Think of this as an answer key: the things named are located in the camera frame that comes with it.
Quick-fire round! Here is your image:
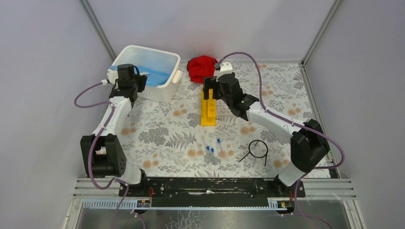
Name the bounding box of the blue plastic bin lid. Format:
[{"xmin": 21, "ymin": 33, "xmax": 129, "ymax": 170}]
[{"xmin": 109, "ymin": 64, "xmax": 171, "ymax": 89}]

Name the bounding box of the white plastic storage bin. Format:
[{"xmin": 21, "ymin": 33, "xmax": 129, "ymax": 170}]
[{"xmin": 107, "ymin": 45, "xmax": 182, "ymax": 103}]

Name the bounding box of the black wire tripod stand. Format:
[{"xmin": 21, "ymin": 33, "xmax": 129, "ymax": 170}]
[{"xmin": 238, "ymin": 139, "xmax": 269, "ymax": 167}]

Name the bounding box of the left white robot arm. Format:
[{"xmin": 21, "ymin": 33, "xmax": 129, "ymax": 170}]
[{"xmin": 80, "ymin": 64, "xmax": 148, "ymax": 196}]

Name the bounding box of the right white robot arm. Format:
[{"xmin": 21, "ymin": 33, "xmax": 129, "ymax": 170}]
[{"xmin": 203, "ymin": 73, "xmax": 330, "ymax": 197}]

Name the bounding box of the red cloth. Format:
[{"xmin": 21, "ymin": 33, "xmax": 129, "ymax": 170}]
[{"xmin": 186, "ymin": 55, "xmax": 218, "ymax": 83}]

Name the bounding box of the clear plastic tube rack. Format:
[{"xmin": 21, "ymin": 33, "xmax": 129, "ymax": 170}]
[{"xmin": 215, "ymin": 99, "xmax": 234, "ymax": 118}]

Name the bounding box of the yellow test tube rack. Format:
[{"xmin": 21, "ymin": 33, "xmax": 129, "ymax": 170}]
[{"xmin": 201, "ymin": 89, "xmax": 216, "ymax": 126}]

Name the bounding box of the floral patterned table mat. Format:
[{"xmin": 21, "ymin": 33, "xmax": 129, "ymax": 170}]
[{"xmin": 119, "ymin": 63, "xmax": 314, "ymax": 177}]

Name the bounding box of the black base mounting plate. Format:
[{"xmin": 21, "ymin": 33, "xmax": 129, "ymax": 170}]
[{"xmin": 119, "ymin": 177, "xmax": 306, "ymax": 208}]

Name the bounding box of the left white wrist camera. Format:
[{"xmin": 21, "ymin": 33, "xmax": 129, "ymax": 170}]
[{"xmin": 101, "ymin": 68, "xmax": 118, "ymax": 86}]

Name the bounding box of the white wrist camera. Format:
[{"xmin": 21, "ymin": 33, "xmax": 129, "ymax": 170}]
[
  {"xmin": 214, "ymin": 62, "xmax": 234, "ymax": 77},
  {"xmin": 101, "ymin": 68, "xmax": 118, "ymax": 86}
]

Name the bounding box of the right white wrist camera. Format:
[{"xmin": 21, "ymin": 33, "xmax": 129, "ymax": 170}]
[{"xmin": 214, "ymin": 62, "xmax": 234, "ymax": 77}]

